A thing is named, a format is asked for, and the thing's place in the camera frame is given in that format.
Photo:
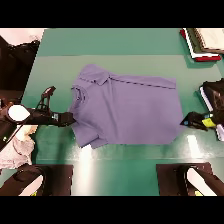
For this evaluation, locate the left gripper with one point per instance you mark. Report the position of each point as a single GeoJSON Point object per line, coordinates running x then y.
{"type": "Point", "coordinates": [64, 119]}

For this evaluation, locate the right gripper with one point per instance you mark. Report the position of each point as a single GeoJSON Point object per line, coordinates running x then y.
{"type": "Point", "coordinates": [194, 120]}

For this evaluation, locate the purple polo shirt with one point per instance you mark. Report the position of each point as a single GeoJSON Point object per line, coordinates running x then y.
{"type": "Point", "coordinates": [133, 110]}

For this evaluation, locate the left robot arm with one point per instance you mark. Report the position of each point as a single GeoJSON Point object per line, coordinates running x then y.
{"type": "Point", "coordinates": [20, 115]}

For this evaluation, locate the white garment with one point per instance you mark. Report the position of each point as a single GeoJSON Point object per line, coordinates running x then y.
{"type": "Point", "coordinates": [206, 99]}

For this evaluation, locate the black garment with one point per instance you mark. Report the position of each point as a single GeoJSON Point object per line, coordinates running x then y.
{"type": "Point", "coordinates": [213, 91]}

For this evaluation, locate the heap of clothes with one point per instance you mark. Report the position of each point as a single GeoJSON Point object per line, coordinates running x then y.
{"type": "Point", "coordinates": [15, 66]}

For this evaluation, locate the beige garment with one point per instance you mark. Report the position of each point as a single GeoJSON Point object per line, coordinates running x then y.
{"type": "Point", "coordinates": [213, 38]}

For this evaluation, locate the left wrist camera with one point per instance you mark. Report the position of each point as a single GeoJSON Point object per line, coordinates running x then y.
{"type": "Point", "coordinates": [46, 96]}

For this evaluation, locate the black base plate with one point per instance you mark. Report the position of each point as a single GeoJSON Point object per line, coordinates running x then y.
{"type": "Point", "coordinates": [58, 180]}
{"type": "Point", "coordinates": [166, 180]}

